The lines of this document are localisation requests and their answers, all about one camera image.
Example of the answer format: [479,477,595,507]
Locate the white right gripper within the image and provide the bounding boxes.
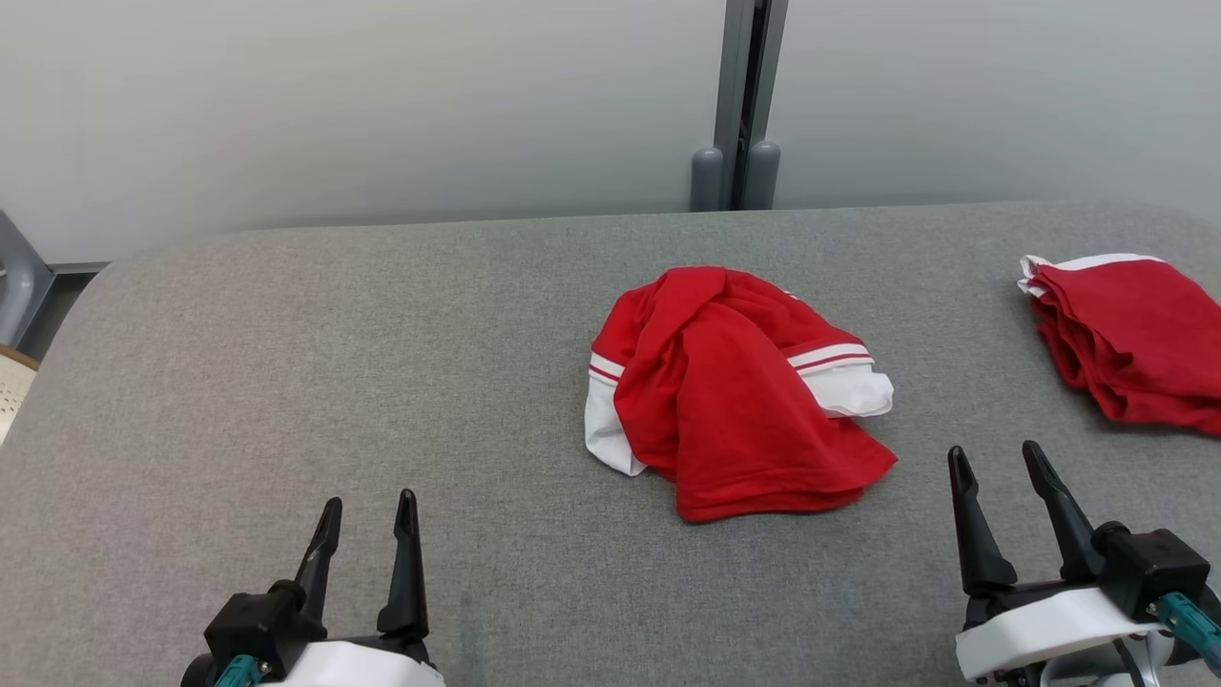
[947,440,1170,687]

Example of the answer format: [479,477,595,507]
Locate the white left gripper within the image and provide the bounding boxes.
[262,489,446,687]

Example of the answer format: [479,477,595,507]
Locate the red shorts with white trim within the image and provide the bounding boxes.
[1017,253,1221,437]

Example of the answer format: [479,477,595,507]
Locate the red t-shirt with white sleeves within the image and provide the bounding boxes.
[584,265,900,524]

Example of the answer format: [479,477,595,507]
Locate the beige woven basket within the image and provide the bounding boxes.
[0,345,41,448]

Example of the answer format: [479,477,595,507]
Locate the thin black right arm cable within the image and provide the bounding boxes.
[1111,639,1160,687]

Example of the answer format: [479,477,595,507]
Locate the right camera cable teal plug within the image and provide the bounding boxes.
[1149,592,1221,674]

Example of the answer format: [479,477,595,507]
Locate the grey metal partition post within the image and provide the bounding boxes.
[714,0,791,211]

